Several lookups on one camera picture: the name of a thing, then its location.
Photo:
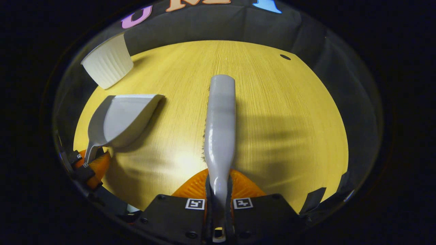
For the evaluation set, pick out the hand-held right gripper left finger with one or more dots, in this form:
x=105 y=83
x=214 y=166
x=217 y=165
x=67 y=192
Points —
x=209 y=221

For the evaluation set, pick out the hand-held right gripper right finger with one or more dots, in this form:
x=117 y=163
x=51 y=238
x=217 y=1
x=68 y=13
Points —
x=229 y=221

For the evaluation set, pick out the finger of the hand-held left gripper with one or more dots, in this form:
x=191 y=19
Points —
x=83 y=173
x=75 y=157

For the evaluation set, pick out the grey plastic dustpan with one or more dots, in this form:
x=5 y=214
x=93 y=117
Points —
x=126 y=119

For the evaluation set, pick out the small grey broom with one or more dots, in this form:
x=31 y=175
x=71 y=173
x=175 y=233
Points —
x=220 y=136

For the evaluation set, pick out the white ribbed garbage bin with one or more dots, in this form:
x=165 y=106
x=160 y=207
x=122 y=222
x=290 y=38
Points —
x=107 y=63

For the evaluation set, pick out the wooden desktop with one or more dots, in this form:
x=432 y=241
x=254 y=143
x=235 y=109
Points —
x=272 y=119

